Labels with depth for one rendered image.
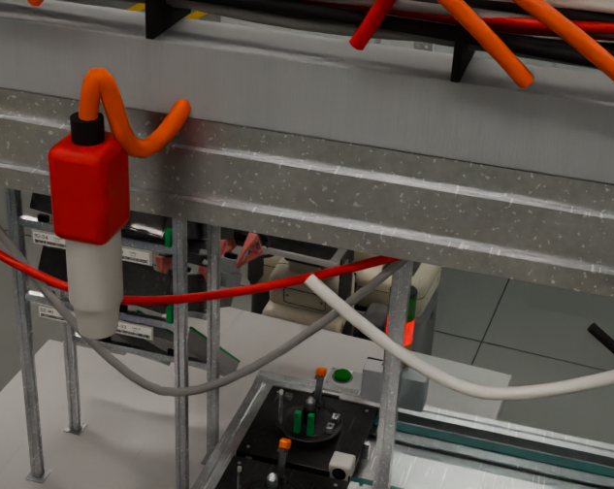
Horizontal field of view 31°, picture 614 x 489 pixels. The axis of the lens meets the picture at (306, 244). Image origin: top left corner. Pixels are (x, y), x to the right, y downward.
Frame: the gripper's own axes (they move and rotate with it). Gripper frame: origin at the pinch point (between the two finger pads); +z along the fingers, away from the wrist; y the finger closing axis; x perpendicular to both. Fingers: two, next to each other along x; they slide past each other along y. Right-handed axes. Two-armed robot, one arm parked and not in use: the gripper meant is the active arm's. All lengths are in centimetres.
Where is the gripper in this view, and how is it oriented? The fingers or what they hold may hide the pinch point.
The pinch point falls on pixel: (229, 261)
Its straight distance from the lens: 246.4
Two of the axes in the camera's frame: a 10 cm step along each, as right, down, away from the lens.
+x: 1.8, 6.1, 7.7
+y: 8.8, 2.4, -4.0
